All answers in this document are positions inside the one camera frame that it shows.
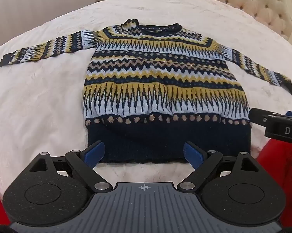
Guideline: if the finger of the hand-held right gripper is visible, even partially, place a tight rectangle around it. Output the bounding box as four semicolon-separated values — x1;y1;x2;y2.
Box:
264;115;292;146
248;107;292;127

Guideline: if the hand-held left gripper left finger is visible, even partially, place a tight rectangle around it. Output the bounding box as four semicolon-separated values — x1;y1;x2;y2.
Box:
29;140;113;193

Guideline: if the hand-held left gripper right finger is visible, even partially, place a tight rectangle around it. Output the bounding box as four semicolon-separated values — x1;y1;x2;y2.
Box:
177;140;266;193

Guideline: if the patterned knit sweater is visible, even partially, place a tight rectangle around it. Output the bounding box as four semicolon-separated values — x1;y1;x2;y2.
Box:
0;18;292;165

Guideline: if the person's red clothing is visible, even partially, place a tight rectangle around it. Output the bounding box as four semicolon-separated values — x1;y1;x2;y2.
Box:
0;136;292;226

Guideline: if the cream bedspread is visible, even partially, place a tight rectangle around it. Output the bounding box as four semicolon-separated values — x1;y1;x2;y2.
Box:
0;0;292;199

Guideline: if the cream tufted headboard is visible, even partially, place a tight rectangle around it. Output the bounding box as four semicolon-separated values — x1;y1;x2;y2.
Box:
174;0;292;42

